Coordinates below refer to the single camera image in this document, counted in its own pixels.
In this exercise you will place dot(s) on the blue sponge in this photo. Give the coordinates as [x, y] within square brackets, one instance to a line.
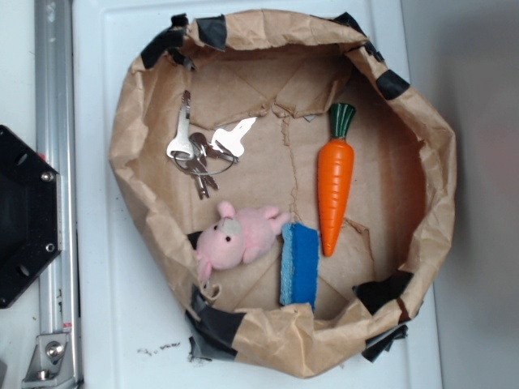
[299, 265]

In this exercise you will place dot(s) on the brown paper bag bin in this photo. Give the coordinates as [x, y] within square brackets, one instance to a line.
[285, 69]

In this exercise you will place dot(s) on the pink plush pig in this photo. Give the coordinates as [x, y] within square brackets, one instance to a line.
[239, 236]

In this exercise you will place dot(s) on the wide silver key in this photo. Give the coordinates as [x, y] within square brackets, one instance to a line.
[231, 140]

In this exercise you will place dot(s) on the orange plastic toy carrot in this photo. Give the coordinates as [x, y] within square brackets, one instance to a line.
[334, 176]

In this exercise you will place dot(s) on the aluminium extrusion rail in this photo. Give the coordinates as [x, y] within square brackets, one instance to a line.
[55, 138]

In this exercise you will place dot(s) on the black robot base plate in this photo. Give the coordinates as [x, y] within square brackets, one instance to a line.
[29, 216]

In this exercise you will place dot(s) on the metal corner bracket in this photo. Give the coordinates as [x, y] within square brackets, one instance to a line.
[51, 364]

